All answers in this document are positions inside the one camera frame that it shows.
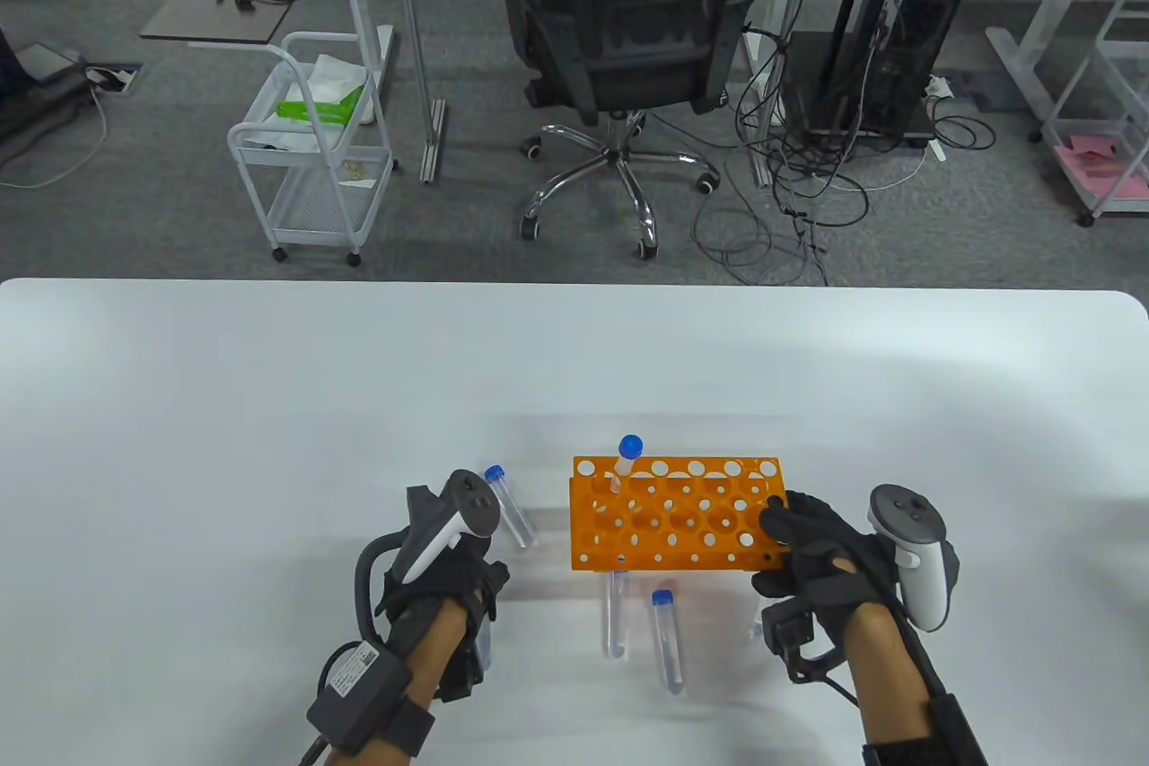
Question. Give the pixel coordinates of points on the aluminium post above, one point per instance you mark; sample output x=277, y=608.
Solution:
x=434, y=142

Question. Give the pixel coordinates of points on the green packet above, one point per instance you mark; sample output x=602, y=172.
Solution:
x=314, y=110

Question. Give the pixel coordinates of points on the black computer tower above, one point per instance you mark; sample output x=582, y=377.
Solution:
x=898, y=39

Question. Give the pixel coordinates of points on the grey and white controller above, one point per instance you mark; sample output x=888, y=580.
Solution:
x=471, y=501
x=925, y=586

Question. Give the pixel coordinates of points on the floor socket box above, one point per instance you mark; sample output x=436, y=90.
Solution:
x=112, y=77

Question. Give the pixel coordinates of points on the white cloth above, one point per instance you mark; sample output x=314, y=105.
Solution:
x=337, y=74

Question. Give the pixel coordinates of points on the white rolling cart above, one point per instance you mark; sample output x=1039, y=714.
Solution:
x=314, y=209

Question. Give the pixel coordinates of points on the pink sheets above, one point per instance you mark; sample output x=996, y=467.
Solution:
x=1104, y=173

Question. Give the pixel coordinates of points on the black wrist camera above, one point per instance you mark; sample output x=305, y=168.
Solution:
x=462, y=667
x=788, y=622

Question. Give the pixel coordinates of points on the black office chair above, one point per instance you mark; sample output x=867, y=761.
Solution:
x=628, y=39

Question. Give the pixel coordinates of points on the white power strip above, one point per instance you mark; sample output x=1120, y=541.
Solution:
x=938, y=86

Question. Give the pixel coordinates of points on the black forearm battery pack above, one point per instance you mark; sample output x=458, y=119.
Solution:
x=359, y=685
x=959, y=739

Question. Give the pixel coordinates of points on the person's right forearm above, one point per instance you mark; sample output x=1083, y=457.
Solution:
x=880, y=694

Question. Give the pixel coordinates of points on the person's right hand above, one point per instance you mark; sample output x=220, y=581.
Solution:
x=821, y=550

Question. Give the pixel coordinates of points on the white desk leg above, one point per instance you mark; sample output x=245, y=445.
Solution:
x=764, y=169
x=1019, y=57

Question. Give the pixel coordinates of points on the blue-capped clear test tube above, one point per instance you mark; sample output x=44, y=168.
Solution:
x=629, y=446
x=668, y=649
x=513, y=515
x=487, y=649
x=758, y=627
x=615, y=622

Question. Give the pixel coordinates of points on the person's left hand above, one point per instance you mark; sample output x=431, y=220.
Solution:
x=449, y=573

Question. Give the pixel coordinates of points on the person's left forearm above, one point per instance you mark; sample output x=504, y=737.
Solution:
x=431, y=649

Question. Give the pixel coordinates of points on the orange test tube rack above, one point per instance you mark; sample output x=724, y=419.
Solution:
x=628, y=546

